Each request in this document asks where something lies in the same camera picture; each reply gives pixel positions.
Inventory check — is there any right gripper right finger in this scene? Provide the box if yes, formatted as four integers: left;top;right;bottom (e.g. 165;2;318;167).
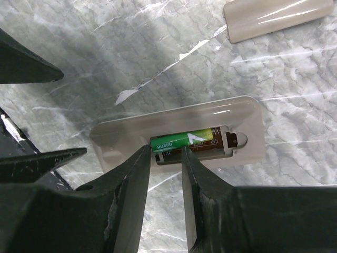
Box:
182;147;336;252

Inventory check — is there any beige battery compartment cover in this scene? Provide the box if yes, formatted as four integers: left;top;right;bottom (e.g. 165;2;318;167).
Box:
223;0;334;43

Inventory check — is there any beige remote control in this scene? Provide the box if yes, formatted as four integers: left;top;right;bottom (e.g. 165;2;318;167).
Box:
90;96;266;172

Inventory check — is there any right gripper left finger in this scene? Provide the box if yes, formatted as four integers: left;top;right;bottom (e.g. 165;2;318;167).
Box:
1;145;151;252

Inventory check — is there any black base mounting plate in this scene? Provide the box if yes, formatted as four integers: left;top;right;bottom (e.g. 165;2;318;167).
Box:
1;109;73;191

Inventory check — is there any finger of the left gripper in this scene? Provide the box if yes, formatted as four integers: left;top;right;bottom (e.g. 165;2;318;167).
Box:
0;30;64;84
1;148;87;183

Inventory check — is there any green battery table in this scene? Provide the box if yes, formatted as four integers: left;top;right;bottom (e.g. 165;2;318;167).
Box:
150;129;213;153

